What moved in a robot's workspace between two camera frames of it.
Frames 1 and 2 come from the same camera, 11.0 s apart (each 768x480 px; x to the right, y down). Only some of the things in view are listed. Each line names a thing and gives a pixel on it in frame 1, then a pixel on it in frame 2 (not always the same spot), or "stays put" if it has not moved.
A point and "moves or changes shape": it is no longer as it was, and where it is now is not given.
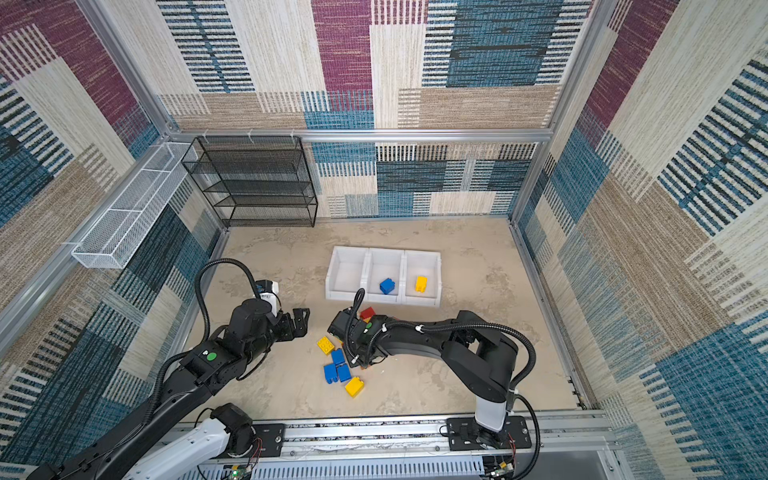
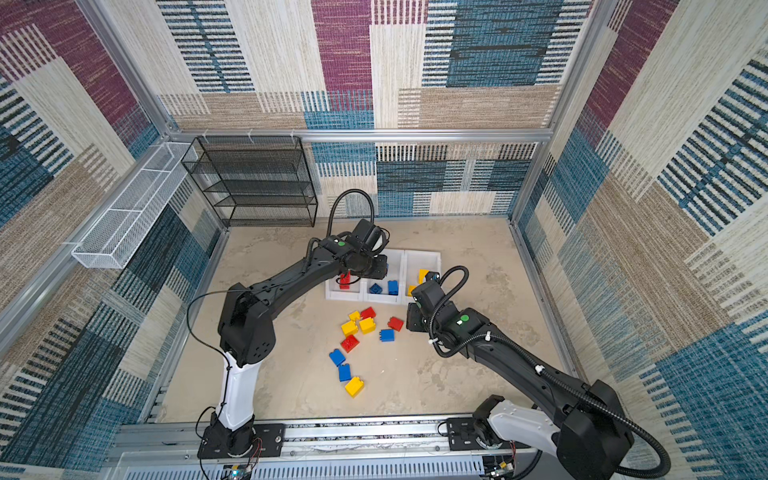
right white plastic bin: (422, 263) stays put
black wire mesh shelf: (255, 181) stays put
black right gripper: (353, 360) → (413, 318)
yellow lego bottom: (355, 387) stays put
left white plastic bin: (347, 270) stays put
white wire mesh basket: (112, 242) stays put
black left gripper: (301, 324) → (381, 270)
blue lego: (386, 285) moves or changes shape
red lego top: (367, 314) stays put
